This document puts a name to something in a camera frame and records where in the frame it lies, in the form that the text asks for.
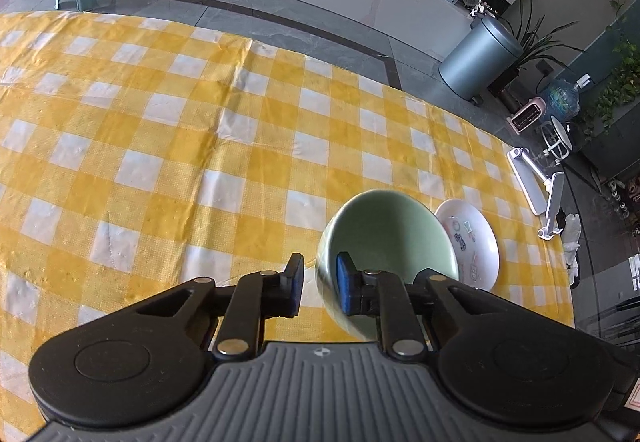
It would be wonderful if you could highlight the blue water bottle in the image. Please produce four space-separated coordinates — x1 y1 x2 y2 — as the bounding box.
542 76 583 123

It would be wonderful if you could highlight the long-leaved potted plant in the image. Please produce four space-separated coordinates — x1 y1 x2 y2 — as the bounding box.
500 0 587 98

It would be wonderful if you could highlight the white printed plate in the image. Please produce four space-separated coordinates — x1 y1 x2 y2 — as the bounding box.
434 198 501 291

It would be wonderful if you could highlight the white round stool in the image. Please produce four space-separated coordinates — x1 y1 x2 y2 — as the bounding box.
542 116 574 163

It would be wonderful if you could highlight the white folding desk lamp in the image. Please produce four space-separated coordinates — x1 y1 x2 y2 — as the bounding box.
506 147 568 240

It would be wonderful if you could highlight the green ceramic bowl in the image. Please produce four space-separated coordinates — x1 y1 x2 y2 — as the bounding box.
316 189 461 343

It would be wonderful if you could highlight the grey cylindrical trash can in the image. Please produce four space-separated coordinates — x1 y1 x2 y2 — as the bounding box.
438 14 524 101

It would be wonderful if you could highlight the pink space heater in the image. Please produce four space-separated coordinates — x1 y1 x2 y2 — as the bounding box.
507 98 546 133

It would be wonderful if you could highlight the yellow checked tablecloth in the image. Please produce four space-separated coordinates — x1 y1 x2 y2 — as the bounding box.
0 10 576 434

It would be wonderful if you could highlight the white plastic bag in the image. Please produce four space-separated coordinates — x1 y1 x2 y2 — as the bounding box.
562 213 584 283

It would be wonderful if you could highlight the trailing pothos plant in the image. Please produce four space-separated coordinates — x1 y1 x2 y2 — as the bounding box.
582 36 640 139

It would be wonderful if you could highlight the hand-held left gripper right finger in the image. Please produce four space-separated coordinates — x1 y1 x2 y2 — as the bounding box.
335 251 507 363

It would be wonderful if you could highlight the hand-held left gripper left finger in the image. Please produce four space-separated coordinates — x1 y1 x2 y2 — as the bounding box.
131 252 306 362

